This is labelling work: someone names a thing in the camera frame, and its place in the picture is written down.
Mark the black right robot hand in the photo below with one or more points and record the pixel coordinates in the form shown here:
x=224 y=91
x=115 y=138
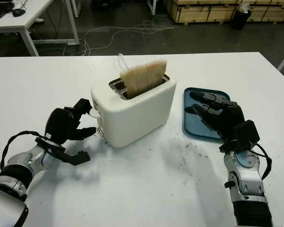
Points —
x=235 y=114

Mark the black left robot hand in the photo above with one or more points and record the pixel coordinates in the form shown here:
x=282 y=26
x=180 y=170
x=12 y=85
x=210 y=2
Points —
x=60 y=125

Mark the white two-slot toaster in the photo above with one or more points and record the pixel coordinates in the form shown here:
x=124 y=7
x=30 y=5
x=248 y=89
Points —
x=132 y=118

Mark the brown bread slice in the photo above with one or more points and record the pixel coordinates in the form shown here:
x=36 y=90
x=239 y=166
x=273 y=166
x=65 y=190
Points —
x=144 y=78

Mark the blue plastic tray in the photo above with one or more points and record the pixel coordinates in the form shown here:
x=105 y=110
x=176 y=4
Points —
x=191 y=125

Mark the black trash bin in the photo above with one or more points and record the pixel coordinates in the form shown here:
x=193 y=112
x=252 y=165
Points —
x=239 y=21

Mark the white shoe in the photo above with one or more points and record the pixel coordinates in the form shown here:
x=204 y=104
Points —
x=39 y=20

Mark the plywood crate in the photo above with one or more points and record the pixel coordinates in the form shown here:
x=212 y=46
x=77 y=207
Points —
x=269 y=13
x=198 y=13

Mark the white office desk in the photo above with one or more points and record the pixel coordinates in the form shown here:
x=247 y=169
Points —
x=33 y=14

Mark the black computer mouse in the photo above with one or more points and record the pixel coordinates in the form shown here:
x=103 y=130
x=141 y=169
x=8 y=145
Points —
x=19 y=12

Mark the black laptop with red screen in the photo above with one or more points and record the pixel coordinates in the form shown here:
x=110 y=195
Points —
x=0 y=10

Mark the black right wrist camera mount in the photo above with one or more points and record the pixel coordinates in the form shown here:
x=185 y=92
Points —
x=247 y=134

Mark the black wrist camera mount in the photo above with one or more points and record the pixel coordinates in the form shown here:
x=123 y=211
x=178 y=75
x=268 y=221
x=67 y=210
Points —
x=247 y=134
x=78 y=158

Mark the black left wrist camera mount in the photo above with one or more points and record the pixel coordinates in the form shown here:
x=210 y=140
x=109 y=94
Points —
x=78 y=158

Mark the white metal frame leg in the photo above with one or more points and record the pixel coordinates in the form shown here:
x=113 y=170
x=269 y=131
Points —
x=152 y=7
x=76 y=8

